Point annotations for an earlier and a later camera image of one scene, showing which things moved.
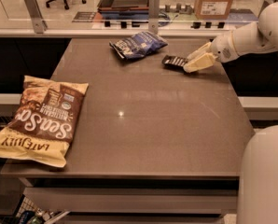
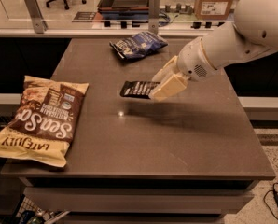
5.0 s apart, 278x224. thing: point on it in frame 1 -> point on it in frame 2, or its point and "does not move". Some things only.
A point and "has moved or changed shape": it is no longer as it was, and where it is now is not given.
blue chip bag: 138,45 does not move
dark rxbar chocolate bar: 174,61 has moved or changed shape
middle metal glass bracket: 154,12 does not move
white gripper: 223,49 -> 191,61
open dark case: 126,2 does not move
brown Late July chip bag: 42,125 does not move
